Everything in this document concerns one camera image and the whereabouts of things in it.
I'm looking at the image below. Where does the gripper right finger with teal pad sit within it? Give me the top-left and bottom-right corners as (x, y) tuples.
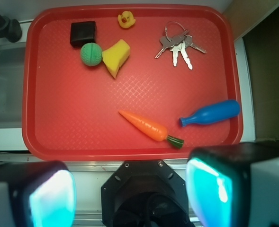
(185, 143), (279, 227)

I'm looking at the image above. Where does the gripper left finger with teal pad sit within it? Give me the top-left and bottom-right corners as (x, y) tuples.
(0, 161), (76, 227)

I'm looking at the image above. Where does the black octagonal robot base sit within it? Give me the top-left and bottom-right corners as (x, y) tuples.
(100, 160), (194, 227)

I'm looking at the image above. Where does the blue toy bottle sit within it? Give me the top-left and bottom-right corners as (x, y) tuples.
(179, 100), (241, 127)

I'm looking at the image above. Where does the orange toy carrot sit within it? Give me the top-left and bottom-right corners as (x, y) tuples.
(118, 110), (184, 149)

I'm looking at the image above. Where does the red plastic tray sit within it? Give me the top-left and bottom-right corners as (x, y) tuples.
(22, 5), (243, 161)

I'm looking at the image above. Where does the metal sink basin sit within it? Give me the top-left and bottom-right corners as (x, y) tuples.
(0, 45), (25, 129)

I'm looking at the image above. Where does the green textured ball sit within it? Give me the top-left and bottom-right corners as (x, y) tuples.
(80, 43), (102, 67)

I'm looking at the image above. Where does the yellow sponge wedge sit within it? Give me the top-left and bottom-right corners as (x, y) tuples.
(102, 39), (131, 79)

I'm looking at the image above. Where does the bunch of silver keys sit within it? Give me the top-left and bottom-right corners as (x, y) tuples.
(154, 21), (207, 70)

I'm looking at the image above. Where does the dark brown block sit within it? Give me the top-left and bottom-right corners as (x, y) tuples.
(70, 21), (97, 48)

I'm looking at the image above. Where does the yellow rubber duck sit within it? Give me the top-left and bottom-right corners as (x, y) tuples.
(117, 11), (136, 29)

